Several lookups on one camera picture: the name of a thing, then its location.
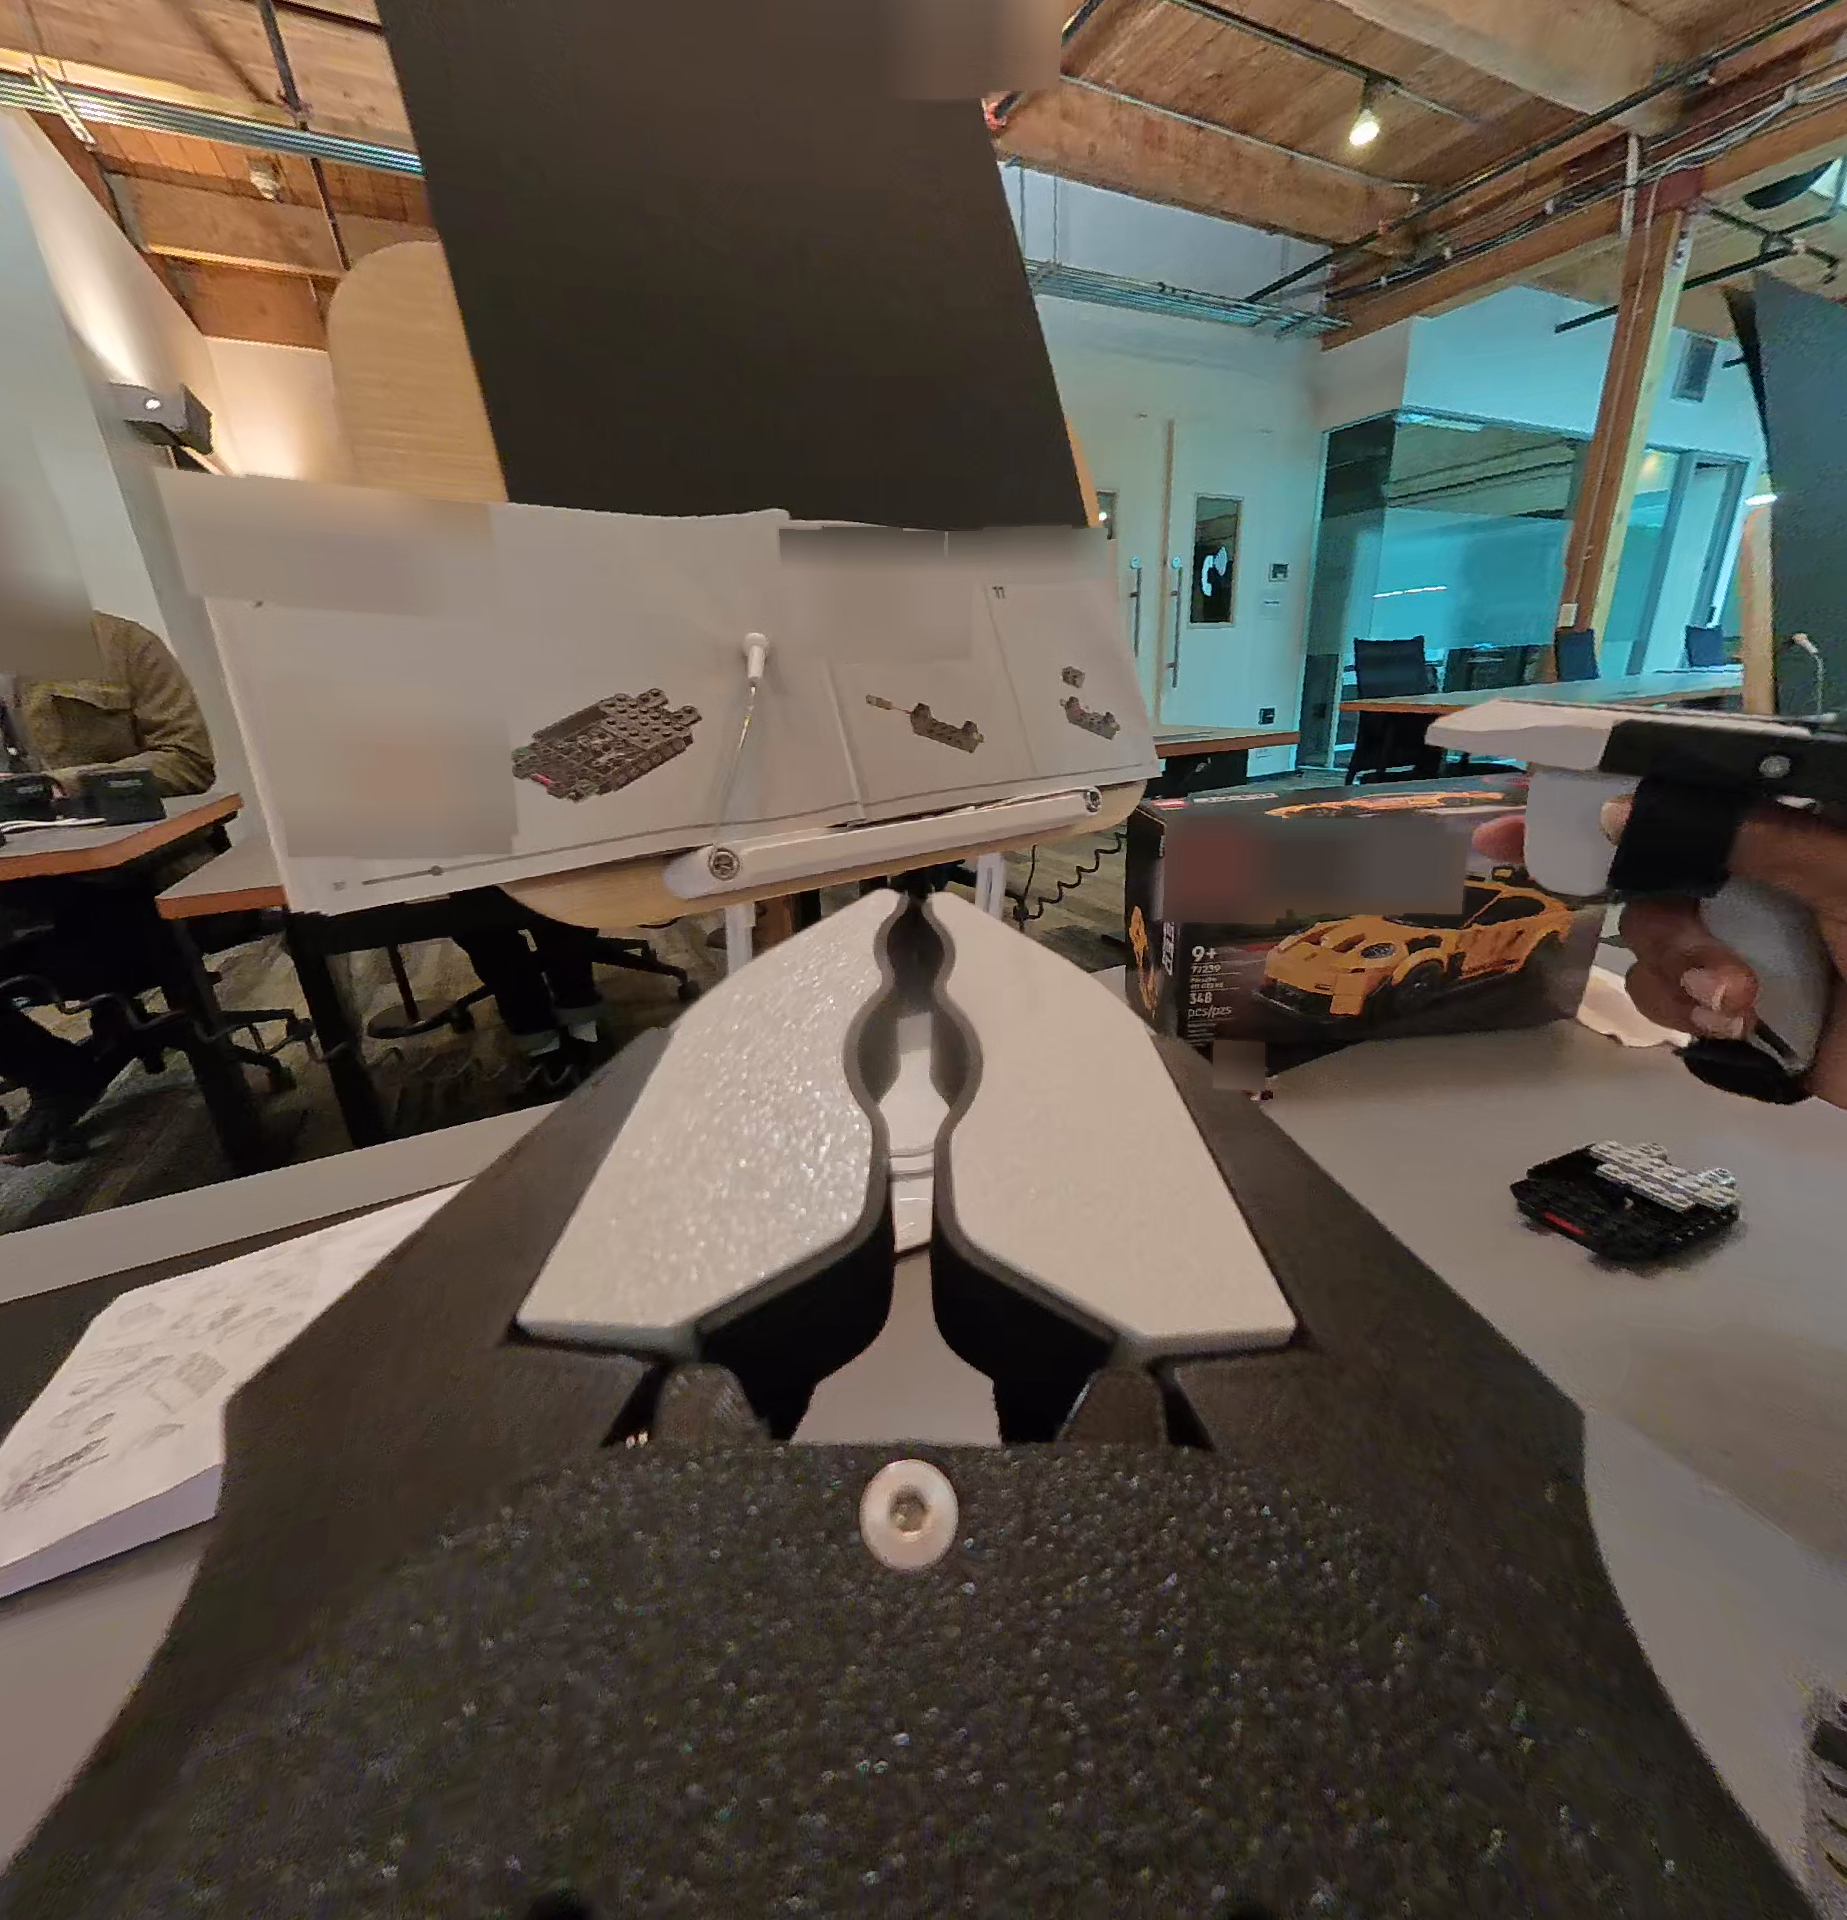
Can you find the black swivel chair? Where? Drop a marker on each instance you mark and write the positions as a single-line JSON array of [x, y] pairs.
[[145, 1035]]

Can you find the dark leaning board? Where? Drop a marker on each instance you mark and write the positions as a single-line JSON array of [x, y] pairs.
[[1824, 495]]

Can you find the building instruction booklet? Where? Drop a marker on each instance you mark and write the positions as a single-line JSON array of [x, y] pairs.
[[639, 631]]

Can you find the orange-edged office table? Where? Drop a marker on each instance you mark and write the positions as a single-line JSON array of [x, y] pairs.
[[114, 841]]

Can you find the toy car box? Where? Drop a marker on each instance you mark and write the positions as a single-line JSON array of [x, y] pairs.
[[1359, 961]]

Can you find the person's right hand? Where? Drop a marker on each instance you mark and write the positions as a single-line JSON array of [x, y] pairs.
[[1846, 961]]

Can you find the wooden partition panel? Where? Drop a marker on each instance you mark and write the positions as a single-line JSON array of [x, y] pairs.
[[415, 390]]

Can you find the black toy car chassis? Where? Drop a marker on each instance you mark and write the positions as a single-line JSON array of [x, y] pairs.
[[1599, 1206]]

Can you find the long background table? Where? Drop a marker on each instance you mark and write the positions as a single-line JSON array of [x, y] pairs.
[[1539, 695]]

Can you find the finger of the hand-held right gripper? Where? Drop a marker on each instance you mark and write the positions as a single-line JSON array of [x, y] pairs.
[[1524, 735]]

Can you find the ceiling spotlight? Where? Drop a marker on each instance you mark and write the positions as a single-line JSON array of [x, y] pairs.
[[1366, 120]]

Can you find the white printed paper bag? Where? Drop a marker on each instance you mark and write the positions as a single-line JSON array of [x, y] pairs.
[[114, 1426]]

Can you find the row of black devices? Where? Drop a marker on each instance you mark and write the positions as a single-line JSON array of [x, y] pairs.
[[120, 795]]

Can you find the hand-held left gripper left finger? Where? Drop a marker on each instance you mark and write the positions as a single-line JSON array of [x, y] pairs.
[[684, 1170]]

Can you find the wooden post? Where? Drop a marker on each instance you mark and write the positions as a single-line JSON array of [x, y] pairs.
[[1615, 421]]

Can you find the wall lamp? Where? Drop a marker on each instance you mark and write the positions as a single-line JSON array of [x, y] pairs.
[[165, 412]]

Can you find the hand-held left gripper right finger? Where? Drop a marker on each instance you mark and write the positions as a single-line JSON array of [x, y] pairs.
[[1119, 1170]]

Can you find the black office chair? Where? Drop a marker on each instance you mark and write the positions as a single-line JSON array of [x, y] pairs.
[[1390, 666]]

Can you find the grey desk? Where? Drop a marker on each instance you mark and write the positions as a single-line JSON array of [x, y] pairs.
[[1615, 1350]]

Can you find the black partition panel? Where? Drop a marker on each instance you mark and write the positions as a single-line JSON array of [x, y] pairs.
[[715, 270]]

